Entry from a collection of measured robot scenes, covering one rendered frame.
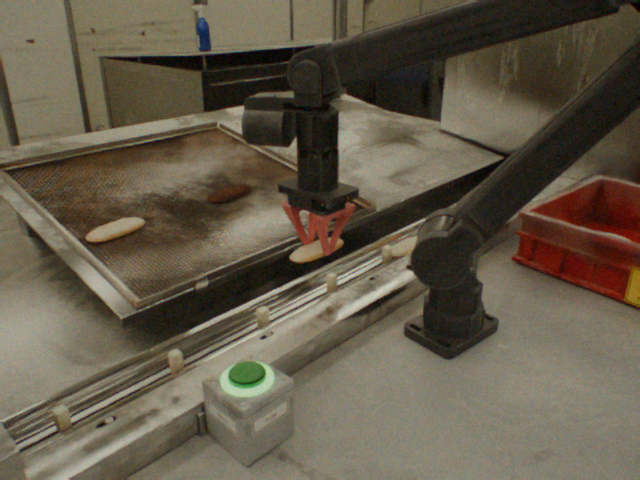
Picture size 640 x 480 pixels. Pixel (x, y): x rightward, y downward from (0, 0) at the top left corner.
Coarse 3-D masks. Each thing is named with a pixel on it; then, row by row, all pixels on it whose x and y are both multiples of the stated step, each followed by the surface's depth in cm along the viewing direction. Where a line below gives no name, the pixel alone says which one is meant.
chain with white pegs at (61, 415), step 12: (384, 252) 94; (336, 276) 85; (264, 312) 75; (288, 312) 81; (264, 324) 76; (240, 336) 75; (216, 348) 72; (168, 360) 67; (180, 360) 67; (192, 360) 70; (60, 408) 58; (60, 420) 57
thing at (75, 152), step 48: (96, 144) 112; (144, 144) 118; (192, 144) 122; (48, 192) 96; (96, 192) 98; (144, 192) 100; (192, 192) 102; (192, 240) 88; (288, 240) 90; (144, 288) 76
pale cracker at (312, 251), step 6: (318, 240) 82; (342, 240) 83; (306, 246) 80; (312, 246) 80; (318, 246) 80; (336, 246) 81; (294, 252) 79; (300, 252) 79; (306, 252) 79; (312, 252) 79; (318, 252) 79; (294, 258) 78; (300, 258) 77; (306, 258) 78; (312, 258) 78
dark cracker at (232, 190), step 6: (234, 186) 104; (240, 186) 105; (246, 186) 105; (216, 192) 102; (222, 192) 102; (228, 192) 102; (234, 192) 102; (240, 192) 103; (246, 192) 104; (210, 198) 100; (216, 198) 100; (222, 198) 100; (228, 198) 101
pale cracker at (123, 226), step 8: (112, 224) 87; (120, 224) 88; (128, 224) 88; (136, 224) 89; (96, 232) 85; (104, 232) 85; (112, 232) 86; (120, 232) 86; (128, 232) 88; (88, 240) 84; (96, 240) 84; (104, 240) 85
